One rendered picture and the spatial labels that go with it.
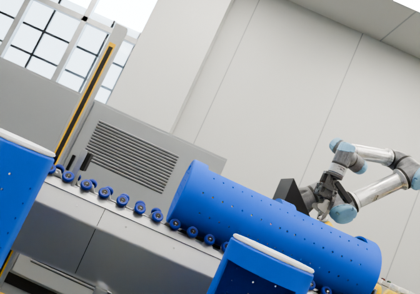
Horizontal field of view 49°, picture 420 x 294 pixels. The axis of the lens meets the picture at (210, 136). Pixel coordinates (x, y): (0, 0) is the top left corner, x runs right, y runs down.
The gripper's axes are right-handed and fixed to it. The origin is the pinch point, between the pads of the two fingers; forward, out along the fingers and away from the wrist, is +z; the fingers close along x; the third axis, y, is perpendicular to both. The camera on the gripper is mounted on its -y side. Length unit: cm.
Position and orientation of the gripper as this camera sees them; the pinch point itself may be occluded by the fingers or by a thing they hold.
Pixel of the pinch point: (322, 217)
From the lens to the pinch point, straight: 214.5
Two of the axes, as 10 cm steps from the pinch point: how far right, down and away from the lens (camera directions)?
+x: 1.4, -0.7, -9.9
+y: -8.9, -4.4, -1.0
